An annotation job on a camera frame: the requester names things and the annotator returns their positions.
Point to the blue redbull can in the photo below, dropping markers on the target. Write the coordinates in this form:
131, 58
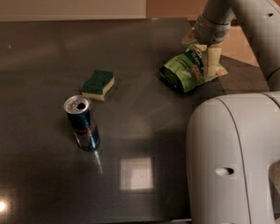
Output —
79, 111

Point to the green yellow sponge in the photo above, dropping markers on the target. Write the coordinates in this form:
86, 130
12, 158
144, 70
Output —
98, 84

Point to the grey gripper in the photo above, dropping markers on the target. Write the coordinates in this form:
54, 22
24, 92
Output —
213, 32

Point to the green rice chip bag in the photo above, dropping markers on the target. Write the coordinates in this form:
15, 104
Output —
188, 70

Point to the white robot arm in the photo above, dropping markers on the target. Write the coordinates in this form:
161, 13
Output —
233, 140

